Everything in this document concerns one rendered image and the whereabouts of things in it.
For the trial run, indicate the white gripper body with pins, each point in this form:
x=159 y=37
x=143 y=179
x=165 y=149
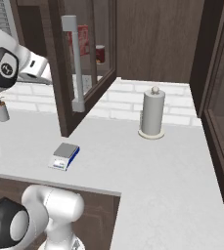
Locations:
x=47 y=74

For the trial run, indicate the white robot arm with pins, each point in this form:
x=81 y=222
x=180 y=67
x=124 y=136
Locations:
x=6 y=66

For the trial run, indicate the dark wood glass cabinet door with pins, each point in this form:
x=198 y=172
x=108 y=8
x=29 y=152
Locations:
x=58 y=97

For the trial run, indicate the red canned food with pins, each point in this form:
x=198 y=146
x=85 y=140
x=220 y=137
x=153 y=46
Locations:
x=100 y=53

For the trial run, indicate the white blue digital scale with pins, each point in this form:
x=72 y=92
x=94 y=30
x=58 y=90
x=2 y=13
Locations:
x=64 y=155

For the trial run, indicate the dark wood closed cabinet front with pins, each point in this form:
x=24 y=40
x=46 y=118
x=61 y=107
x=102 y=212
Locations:
x=156 y=39

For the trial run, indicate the dark wood base cabinet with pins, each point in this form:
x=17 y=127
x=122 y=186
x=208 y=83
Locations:
x=97 y=218

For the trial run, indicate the dark wood tall glass cabinet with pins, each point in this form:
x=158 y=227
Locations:
x=219 y=97

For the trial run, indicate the red box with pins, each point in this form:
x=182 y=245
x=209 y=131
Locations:
x=82 y=39

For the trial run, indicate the white soap dispenser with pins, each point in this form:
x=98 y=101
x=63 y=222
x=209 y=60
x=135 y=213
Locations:
x=1 y=111

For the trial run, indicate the grey paper towel holder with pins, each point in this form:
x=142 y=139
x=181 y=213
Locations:
x=152 y=112

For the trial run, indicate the white wall outlet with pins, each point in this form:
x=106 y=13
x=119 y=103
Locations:
x=87 y=84

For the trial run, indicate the dark wood wall cabinet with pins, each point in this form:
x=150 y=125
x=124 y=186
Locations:
x=32 y=29

